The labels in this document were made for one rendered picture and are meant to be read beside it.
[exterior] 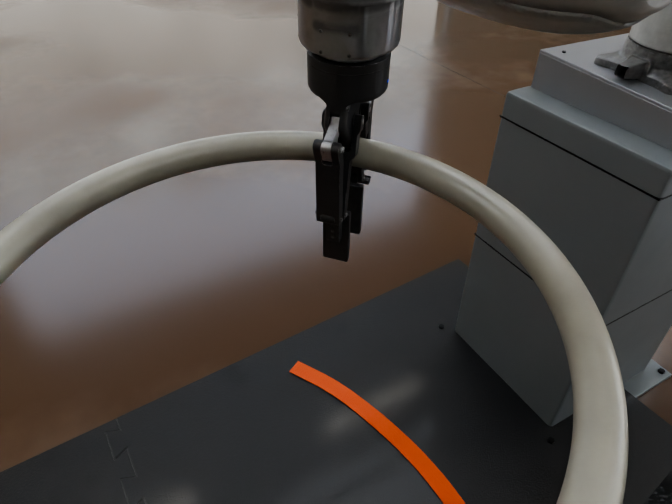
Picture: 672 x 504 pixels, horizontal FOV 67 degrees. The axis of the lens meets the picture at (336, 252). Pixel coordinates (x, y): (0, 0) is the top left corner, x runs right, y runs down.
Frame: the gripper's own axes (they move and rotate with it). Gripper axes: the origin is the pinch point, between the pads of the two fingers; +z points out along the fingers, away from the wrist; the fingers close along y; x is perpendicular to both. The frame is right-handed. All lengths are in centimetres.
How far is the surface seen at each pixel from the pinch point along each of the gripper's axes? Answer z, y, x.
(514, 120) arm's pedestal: 18, -67, 20
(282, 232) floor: 97, -98, -53
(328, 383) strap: 90, -34, -12
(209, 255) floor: 96, -76, -74
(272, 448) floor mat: 89, -11, -20
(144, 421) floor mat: 90, -7, -56
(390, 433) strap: 89, -24, 8
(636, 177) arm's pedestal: 15, -46, 42
